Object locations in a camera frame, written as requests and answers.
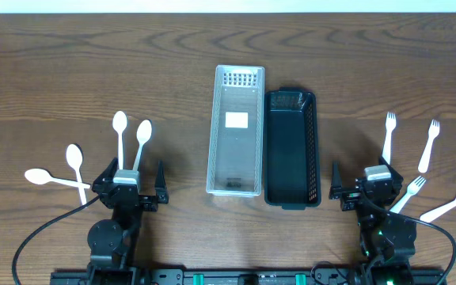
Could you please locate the white plastic spoon left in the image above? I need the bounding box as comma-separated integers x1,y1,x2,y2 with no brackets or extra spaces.
66,144,87,205

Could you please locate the white plastic spoon tilted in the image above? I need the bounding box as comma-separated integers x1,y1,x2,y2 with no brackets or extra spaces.
132,120,152,171

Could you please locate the white plastic spoon horizontal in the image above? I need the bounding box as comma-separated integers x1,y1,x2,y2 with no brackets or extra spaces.
25,169,90,188

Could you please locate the white plastic spoon upright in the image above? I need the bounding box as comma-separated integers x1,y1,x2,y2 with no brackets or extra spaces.
112,111,127,169

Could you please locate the white plastic fork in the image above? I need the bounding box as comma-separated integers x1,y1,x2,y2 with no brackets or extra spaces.
417,120,440,173
382,112,397,164
390,176,427,214

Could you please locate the black plastic perforated basket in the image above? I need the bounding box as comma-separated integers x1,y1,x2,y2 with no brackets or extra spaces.
264,87,321,210

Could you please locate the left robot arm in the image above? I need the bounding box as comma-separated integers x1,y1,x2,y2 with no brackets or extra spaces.
85,158,169,285

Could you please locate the white plastic spoon right side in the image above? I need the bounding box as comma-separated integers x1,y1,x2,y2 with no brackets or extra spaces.
420,196,456,222

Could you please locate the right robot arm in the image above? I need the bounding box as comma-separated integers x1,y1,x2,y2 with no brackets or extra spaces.
329,158,416,285

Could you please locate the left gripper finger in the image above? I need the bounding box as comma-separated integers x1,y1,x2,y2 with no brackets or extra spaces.
95,158,118,184
154,161,167,194

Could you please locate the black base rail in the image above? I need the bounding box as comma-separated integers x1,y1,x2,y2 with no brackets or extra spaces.
50,268,442,285

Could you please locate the clear plastic perforated basket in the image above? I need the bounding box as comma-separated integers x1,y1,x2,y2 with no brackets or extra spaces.
206,65,265,197

